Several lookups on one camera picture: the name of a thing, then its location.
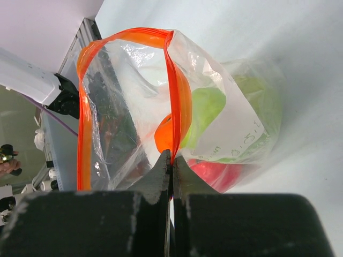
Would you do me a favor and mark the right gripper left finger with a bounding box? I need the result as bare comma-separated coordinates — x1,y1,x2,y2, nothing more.
1,150,172,256

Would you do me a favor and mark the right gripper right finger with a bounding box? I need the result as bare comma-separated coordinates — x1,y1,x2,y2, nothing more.
172,157,334,256

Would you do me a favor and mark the red apple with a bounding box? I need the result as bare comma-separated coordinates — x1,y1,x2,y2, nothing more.
187,159,243,193

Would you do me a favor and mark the orange fruit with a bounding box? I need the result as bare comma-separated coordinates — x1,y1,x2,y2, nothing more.
154,114,173,153

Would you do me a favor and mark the clear zip top bag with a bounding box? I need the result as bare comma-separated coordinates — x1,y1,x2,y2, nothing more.
77,27,285,191

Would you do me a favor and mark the green cabbage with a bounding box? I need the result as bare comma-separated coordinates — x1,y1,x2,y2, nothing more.
187,77,282,164

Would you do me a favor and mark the green apple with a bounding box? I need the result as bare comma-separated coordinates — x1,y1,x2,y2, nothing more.
181,87,226,148

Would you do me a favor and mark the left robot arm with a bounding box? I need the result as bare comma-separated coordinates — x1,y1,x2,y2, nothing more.
1,48,80,119

